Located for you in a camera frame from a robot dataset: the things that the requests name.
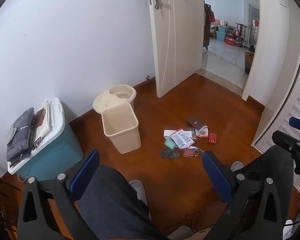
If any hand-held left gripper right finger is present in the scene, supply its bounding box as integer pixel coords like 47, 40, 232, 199
202, 151, 290, 240

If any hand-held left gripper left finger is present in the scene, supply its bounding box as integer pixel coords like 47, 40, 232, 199
17, 149, 100, 240

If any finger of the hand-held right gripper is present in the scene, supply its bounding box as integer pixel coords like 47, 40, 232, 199
272, 130, 300, 176
289, 116, 300, 131

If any beige square waste bin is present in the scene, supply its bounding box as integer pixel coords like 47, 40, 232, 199
101, 103, 142, 154

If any grey right slipper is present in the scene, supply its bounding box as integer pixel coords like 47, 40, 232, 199
230, 161, 244, 173

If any grey slipper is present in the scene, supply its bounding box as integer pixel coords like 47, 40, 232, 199
129, 179, 149, 206
230, 161, 244, 173

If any white louvered closet door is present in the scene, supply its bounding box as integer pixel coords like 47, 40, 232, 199
251, 12, 300, 188

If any teal storage box white lid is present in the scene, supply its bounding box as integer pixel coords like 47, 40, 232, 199
7, 97, 84, 182

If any pink packet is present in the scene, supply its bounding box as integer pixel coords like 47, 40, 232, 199
182, 146, 197, 158

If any person's left leg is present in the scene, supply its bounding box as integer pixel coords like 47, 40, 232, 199
78, 164, 166, 240

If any clear packet red edge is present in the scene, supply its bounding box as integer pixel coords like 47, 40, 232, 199
195, 126, 209, 139

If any white printed packet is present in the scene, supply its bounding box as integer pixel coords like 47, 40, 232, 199
170, 129, 197, 149

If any black dotted packet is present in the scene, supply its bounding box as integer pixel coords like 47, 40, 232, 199
161, 149, 180, 159

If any small black card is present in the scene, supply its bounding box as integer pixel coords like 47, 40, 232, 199
32, 136, 43, 151

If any white folded cloth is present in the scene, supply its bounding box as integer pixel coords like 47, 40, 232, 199
34, 100, 53, 144

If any grey left slipper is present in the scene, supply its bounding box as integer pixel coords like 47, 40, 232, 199
129, 179, 149, 206

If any grey flat box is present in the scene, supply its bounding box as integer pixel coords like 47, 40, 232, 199
186, 117, 207, 130

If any brown wallet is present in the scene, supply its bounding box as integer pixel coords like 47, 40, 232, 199
33, 108, 47, 128

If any black plastic packet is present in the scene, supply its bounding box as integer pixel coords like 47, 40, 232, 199
10, 107, 35, 153
6, 130, 33, 168

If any brown cardboard box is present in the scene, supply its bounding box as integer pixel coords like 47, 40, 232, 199
244, 51, 255, 75

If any beige round bucket with lid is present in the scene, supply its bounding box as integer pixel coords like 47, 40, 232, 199
93, 84, 137, 117

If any dark wooden furniture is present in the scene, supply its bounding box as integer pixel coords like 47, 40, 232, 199
0, 169, 18, 240

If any dark wooden chair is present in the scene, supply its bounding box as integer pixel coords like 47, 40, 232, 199
233, 22, 247, 48

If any red crate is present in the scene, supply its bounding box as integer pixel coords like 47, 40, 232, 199
225, 35, 237, 47

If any blue storage bin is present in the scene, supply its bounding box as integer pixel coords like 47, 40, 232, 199
216, 26, 232, 42

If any coat rack with clothes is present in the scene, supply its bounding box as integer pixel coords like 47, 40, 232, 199
203, 1, 216, 52

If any cream wooden door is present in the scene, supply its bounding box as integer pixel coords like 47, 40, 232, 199
145, 0, 205, 98

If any black cable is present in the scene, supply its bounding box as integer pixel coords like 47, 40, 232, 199
162, 211, 203, 233

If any cream door frame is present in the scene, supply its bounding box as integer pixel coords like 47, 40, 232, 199
241, 0, 268, 103

